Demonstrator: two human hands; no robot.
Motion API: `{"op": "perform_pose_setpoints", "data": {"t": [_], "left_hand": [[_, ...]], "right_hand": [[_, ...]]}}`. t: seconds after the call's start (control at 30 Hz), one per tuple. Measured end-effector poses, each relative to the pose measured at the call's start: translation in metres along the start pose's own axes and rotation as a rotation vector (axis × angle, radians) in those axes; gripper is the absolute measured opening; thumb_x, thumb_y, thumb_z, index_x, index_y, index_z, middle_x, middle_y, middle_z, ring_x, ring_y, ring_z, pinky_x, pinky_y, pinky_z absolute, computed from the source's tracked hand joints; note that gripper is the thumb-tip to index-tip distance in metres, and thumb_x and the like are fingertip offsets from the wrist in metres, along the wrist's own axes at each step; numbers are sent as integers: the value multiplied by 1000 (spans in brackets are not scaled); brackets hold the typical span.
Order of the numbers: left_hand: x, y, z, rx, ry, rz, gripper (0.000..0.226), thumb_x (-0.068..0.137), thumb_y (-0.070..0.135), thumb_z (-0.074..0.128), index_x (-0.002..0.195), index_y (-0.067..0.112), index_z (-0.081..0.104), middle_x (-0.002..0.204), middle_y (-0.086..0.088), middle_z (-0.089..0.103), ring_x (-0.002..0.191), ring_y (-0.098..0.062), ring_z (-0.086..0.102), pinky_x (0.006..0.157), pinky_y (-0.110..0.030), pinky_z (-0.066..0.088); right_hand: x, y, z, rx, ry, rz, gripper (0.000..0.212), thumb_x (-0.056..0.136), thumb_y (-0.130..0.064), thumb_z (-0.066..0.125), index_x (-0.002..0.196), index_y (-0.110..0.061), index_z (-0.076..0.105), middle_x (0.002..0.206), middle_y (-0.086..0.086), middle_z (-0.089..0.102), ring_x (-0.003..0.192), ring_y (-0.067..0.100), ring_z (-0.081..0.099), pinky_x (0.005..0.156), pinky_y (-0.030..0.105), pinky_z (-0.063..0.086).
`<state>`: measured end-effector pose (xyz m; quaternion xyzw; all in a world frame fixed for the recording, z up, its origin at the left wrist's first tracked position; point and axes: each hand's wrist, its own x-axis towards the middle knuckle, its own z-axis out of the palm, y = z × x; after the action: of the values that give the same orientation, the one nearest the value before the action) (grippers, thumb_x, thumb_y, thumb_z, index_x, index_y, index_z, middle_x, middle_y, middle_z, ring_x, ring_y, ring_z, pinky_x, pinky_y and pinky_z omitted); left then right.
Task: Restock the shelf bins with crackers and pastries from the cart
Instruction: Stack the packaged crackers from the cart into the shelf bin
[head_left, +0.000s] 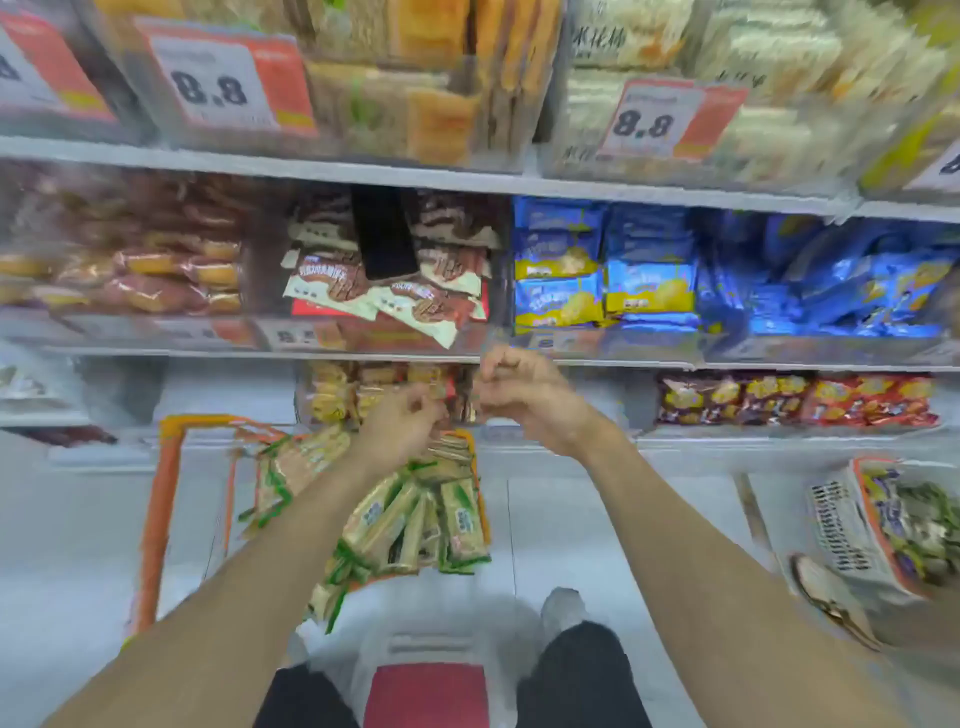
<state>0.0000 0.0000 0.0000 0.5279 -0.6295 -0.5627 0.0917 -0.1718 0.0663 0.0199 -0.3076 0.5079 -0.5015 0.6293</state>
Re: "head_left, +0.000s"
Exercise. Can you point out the orange white price tag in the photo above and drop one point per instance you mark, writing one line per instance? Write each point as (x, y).
(660, 120)
(300, 335)
(45, 67)
(937, 169)
(217, 82)
(562, 343)

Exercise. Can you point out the orange shopping cart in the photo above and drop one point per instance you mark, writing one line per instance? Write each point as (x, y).
(161, 510)

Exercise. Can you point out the person's left forearm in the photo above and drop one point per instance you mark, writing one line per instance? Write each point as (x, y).
(225, 600)

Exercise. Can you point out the white orange basket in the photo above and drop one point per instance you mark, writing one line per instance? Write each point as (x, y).
(840, 525)

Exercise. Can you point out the stack of orange cake packets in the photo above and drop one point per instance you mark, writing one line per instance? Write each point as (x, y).
(435, 112)

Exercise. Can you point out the person's right hand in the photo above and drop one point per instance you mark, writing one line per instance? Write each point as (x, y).
(532, 397)

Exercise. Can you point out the person's left hand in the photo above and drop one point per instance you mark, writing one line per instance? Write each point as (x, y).
(405, 427)

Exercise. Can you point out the pile of brown bread packets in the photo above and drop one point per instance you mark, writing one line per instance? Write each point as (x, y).
(150, 270)

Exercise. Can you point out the purple green snack packs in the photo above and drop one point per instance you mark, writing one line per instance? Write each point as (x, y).
(922, 525)

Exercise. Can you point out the tan shoe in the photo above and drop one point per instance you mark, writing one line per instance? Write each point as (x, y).
(825, 596)

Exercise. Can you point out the person's white right shoe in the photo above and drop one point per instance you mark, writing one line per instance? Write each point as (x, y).
(564, 611)

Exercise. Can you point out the stack of blue yellow packets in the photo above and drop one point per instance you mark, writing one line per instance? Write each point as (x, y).
(562, 300)

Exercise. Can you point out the white red plastic stool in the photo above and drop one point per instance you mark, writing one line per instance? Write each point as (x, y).
(427, 697)

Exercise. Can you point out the person's right forearm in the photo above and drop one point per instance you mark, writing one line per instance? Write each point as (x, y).
(712, 585)

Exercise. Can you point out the stack of pale wafer packets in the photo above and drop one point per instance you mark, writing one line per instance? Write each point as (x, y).
(787, 60)

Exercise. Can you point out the pile of blue snack bags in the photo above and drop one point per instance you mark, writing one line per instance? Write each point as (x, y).
(825, 277)

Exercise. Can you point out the white metal store shelf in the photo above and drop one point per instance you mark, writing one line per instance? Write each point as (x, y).
(450, 180)

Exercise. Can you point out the green cracker packets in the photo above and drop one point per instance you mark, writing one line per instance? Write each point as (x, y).
(457, 517)

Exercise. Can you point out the person's right leg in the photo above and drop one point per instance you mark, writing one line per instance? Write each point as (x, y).
(577, 675)

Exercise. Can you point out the person's leg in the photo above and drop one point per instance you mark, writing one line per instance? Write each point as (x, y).
(307, 705)
(577, 675)

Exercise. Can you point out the pile of white brown packets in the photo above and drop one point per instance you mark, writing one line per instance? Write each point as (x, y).
(442, 300)

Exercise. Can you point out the person's left leg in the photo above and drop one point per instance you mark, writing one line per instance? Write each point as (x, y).
(307, 705)

